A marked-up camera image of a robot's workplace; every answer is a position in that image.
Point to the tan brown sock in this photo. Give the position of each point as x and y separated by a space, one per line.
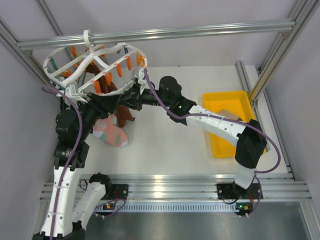
229 115

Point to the pink patterned sock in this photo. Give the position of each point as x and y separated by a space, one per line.
108 131

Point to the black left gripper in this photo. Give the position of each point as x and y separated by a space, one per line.
105 105

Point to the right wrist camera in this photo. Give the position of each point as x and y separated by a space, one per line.
138 75

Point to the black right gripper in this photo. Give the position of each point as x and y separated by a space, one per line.
133 98

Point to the brown sock on hanger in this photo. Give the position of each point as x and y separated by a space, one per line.
120 112

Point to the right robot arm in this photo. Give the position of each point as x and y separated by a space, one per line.
247 137

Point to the yellow plastic bin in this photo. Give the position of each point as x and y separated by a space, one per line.
236 102

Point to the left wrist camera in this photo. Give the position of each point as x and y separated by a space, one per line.
73 94

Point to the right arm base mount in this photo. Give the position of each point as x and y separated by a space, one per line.
225 192

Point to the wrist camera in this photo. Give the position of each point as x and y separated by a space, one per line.
73 94
138 75

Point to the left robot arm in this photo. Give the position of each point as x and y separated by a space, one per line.
67 219

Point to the white round clip hanger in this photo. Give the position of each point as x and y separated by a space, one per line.
119 60

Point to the aluminium top rail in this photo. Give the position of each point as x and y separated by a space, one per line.
263 26

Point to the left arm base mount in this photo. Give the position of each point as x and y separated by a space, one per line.
119 191

